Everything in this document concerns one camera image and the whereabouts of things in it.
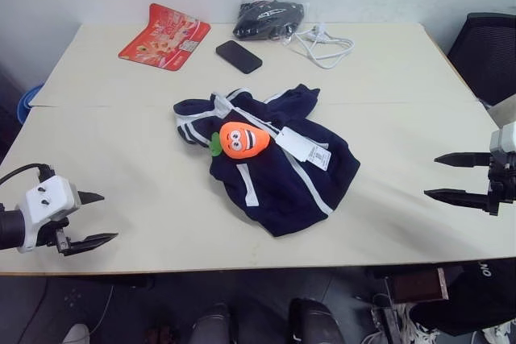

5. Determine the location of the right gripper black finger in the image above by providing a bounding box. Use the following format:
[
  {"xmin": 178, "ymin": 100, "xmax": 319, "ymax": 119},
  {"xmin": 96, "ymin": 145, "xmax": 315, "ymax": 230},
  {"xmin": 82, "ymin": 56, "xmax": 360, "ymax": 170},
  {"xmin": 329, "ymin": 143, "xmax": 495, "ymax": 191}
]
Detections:
[
  {"xmin": 434, "ymin": 151, "xmax": 491, "ymax": 169},
  {"xmin": 423, "ymin": 188, "xmax": 490, "ymax": 211}
]

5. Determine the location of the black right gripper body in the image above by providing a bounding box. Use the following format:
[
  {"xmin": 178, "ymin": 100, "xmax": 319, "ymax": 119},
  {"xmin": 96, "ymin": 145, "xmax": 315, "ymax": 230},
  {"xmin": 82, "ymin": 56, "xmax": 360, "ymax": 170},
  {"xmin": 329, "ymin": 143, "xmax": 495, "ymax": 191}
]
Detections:
[{"xmin": 485, "ymin": 152, "xmax": 516, "ymax": 217}]

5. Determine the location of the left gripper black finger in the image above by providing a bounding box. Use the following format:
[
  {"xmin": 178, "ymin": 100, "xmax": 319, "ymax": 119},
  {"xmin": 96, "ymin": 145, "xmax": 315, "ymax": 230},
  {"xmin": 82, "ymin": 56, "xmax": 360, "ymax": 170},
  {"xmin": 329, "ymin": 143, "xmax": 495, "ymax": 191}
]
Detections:
[
  {"xmin": 78, "ymin": 189, "xmax": 106, "ymax": 209},
  {"xmin": 61, "ymin": 232, "xmax": 119, "ymax": 257}
]

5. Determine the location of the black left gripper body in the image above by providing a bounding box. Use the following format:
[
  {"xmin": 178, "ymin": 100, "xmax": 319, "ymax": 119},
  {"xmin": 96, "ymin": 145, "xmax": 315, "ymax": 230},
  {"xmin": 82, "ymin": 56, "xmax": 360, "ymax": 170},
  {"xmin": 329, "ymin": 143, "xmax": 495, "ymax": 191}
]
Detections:
[{"xmin": 35, "ymin": 189, "xmax": 84, "ymax": 257}]

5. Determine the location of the grey cardboard box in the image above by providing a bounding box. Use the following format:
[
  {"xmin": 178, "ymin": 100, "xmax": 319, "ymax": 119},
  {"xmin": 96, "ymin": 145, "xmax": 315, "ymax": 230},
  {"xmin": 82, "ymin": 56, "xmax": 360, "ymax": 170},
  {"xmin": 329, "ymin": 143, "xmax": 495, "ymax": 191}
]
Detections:
[{"xmin": 488, "ymin": 93, "xmax": 516, "ymax": 131}]

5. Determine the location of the white shoe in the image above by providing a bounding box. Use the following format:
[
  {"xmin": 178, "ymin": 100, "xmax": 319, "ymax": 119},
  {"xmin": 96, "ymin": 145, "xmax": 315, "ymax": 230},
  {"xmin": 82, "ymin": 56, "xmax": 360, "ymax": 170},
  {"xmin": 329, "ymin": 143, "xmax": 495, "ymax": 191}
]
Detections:
[{"xmin": 61, "ymin": 322, "xmax": 91, "ymax": 344}]

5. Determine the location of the brown wooden box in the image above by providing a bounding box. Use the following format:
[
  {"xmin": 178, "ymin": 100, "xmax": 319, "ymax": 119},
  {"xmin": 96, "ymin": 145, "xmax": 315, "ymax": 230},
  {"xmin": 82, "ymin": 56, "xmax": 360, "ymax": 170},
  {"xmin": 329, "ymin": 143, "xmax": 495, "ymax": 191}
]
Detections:
[{"xmin": 391, "ymin": 266, "xmax": 451, "ymax": 304}]

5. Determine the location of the black bag with white letters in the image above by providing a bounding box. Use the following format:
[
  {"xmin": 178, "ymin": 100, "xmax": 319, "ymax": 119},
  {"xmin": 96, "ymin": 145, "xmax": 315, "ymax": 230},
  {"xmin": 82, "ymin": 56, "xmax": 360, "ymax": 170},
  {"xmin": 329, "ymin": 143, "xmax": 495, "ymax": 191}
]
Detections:
[{"xmin": 410, "ymin": 258, "xmax": 516, "ymax": 338}]

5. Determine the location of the black mesh office chair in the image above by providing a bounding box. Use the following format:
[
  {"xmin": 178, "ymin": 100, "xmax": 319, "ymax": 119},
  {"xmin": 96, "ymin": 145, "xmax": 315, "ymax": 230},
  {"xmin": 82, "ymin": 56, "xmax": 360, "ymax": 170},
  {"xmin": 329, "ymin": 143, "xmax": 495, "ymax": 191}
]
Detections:
[{"xmin": 447, "ymin": 11, "xmax": 516, "ymax": 108}]

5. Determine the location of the blue round bucket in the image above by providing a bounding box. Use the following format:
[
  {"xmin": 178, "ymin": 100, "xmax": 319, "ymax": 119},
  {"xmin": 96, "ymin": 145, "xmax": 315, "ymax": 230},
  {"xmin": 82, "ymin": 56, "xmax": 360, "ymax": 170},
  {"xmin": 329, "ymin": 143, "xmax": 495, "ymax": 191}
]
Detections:
[{"xmin": 16, "ymin": 82, "xmax": 45, "ymax": 124}]

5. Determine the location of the white laced sneaker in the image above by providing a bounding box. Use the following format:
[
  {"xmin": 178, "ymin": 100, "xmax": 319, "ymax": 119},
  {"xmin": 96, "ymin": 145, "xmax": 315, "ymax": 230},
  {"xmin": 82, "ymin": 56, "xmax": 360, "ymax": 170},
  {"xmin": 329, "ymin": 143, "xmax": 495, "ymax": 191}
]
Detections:
[
  {"xmin": 397, "ymin": 304, "xmax": 441, "ymax": 344},
  {"xmin": 481, "ymin": 317, "xmax": 516, "ymax": 344}
]

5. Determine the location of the white printed hang tag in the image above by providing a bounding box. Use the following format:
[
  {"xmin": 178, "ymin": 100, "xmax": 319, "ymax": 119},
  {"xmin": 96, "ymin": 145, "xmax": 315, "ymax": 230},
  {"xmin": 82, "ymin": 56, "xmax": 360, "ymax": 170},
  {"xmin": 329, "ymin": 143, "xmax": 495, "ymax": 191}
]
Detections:
[{"xmin": 305, "ymin": 143, "xmax": 334, "ymax": 170}]

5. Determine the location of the dark rounded shape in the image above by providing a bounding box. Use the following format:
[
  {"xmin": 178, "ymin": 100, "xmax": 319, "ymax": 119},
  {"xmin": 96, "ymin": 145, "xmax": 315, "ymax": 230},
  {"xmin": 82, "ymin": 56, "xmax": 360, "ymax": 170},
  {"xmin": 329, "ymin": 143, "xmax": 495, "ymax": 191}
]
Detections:
[
  {"xmin": 191, "ymin": 301, "xmax": 231, "ymax": 344},
  {"xmin": 289, "ymin": 296, "xmax": 346, "ymax": 344}
]

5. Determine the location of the orange carrot plush toy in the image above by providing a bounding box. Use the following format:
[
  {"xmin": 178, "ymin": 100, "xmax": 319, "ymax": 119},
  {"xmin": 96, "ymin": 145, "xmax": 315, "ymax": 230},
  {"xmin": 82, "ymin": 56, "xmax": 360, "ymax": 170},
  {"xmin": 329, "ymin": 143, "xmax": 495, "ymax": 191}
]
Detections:
[{"xmin": 210, "ymin": 119, "xmax": 271, "ymax": 160}]

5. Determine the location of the white paper hang tag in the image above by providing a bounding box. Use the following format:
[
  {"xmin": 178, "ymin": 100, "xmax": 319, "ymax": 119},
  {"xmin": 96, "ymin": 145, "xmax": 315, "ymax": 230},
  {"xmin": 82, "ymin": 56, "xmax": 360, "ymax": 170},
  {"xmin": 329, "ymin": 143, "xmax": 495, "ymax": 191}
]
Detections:
[{"xmin": 277, "ymin": 126, "xmax": 314, "ymax": 164}]

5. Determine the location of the red printed snack packet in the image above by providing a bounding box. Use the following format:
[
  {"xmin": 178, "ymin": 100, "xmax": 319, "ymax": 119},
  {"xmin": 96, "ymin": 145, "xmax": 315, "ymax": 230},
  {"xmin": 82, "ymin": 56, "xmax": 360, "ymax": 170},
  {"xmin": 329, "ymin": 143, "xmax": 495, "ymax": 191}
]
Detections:
[{"xmin": 117, "ymin": 2, "xmax": 213, "ymax": 72}]

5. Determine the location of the navy white-striped zip jacket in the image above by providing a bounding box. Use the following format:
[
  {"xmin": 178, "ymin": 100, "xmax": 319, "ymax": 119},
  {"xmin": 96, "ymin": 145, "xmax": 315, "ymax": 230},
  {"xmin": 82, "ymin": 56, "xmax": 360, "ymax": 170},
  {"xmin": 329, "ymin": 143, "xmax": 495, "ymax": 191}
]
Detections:
[{"xmin": 173, "ymin": 83, "xmax": 361, "ymax": 239}]

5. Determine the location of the black smartphone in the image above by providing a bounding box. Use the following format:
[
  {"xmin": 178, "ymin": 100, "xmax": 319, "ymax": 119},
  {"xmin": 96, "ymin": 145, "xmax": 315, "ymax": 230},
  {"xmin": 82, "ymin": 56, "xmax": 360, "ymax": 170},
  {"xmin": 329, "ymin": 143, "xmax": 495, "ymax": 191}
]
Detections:
[{"xmin": 215, "ymin": 39, "xmax": 264, "ymax": 76}]

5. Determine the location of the black garment in plastic bag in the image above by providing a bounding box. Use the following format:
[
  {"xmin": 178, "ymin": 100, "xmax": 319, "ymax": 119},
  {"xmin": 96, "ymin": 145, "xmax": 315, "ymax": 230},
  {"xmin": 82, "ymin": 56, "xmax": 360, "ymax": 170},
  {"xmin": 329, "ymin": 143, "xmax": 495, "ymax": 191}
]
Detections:
[{"xmin": 231, "ymin": 0, "xmax": 306, "ymax": 44}]

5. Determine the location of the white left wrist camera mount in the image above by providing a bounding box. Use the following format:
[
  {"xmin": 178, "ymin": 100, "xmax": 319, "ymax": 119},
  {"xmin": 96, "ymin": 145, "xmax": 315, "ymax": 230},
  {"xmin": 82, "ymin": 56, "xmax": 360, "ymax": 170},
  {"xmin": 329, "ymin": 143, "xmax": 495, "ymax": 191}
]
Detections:
[{"xmin": 17, "ymin": 174, "xmax": 81, "ymax": 255}]

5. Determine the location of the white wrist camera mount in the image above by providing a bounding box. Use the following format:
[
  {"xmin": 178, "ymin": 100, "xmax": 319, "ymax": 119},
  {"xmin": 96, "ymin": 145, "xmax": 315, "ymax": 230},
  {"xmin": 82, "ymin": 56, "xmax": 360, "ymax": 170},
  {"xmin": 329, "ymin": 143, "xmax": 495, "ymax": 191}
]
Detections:
[
  {"xmin": 17, "ymin": 174, "xmax": 81, "ymax": 255},
  {"xmin": 489, "ymin": 121, "xmax": 516, "ymax": 168}
]

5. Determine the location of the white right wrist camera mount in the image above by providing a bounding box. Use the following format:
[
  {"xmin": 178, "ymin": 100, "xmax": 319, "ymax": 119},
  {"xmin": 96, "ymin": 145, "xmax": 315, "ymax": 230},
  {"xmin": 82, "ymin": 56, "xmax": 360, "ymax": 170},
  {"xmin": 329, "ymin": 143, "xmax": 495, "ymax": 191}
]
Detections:
[{"xmin": 489, "ymin": 121, "xmax": 516, "ymax": 168}]

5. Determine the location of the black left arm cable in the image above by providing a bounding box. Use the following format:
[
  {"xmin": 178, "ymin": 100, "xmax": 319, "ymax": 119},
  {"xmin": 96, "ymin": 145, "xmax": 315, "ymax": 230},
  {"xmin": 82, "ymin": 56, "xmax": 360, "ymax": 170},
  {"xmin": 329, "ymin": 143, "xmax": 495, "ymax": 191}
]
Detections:
[{"xmin": 0, "ymin": 163, "xmax": 54, "ymax": 189}]

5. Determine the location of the white charging cable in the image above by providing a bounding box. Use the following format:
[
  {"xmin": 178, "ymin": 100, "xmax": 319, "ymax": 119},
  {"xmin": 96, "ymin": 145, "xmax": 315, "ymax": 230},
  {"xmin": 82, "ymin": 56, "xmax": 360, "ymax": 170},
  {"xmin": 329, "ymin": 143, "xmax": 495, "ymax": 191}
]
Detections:
[{"xmin": 287, "ymin": 23, "xmax": 356, "ymax": 71}]

